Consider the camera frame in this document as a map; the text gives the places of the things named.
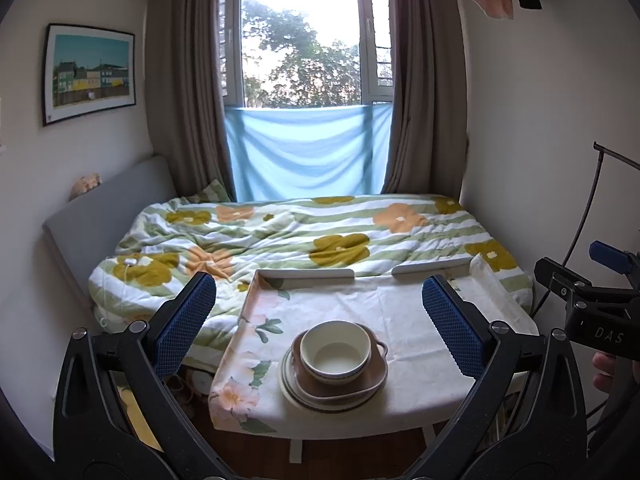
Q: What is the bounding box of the pink square bowl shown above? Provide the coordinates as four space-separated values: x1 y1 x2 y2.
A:
290 325 390 401

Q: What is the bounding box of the window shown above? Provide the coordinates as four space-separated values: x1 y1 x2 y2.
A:
217 0 396 111

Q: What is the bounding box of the stack of white plates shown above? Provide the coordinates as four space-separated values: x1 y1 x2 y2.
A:
277 345 388 416

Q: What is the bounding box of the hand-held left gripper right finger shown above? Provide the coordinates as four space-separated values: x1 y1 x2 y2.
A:
420 273 590 480

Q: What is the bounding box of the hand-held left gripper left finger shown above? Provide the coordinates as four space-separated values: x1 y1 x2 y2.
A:
51 271 218 480

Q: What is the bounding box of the grey headboard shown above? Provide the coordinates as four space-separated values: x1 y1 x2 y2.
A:
42 155 176 311

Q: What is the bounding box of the floral striped blanket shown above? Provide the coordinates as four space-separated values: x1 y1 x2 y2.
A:
89 194 533 376

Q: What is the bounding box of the white cable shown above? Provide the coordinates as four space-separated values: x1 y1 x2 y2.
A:
95 255 151 331

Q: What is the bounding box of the floral white tablecloth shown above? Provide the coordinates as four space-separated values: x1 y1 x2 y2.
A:
209 255 541 433

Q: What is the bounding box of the light blue cloth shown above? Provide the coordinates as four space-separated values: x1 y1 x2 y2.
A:
223 102 393 202

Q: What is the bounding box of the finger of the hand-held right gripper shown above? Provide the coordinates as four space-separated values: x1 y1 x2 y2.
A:
588 241 640 277
533 257 640 312

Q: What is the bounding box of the person's right hand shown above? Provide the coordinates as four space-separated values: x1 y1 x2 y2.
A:
592 352 614 392

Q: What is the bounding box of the cream bowl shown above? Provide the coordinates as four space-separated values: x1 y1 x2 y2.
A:
300 321 372 387

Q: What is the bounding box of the small white bowl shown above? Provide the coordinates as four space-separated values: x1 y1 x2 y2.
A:
301 355 371 387

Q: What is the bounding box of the small plush toy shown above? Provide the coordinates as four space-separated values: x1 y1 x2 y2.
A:
70 172 101 201

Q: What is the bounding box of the brown curtain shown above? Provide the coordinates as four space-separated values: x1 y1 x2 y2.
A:
382 0 468 196
145 0 238 203

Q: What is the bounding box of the green striped pillow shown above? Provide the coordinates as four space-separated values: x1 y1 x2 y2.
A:
180 179 231 206

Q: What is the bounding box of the framed houses picture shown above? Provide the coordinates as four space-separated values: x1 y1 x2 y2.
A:
41 23 137 127

